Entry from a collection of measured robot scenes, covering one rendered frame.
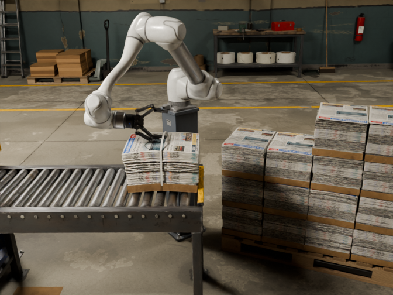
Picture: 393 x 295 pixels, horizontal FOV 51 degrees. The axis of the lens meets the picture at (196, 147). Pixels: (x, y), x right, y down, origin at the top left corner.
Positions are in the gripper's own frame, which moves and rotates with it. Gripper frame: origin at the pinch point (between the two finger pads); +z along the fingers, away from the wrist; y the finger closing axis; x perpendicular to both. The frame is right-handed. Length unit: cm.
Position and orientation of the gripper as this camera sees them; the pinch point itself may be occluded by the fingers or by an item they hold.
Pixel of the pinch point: (165, 123)
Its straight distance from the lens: 213.0
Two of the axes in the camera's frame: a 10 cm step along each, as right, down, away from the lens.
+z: 10.0, 0.8, 0.1
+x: -0.2, 3.8, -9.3
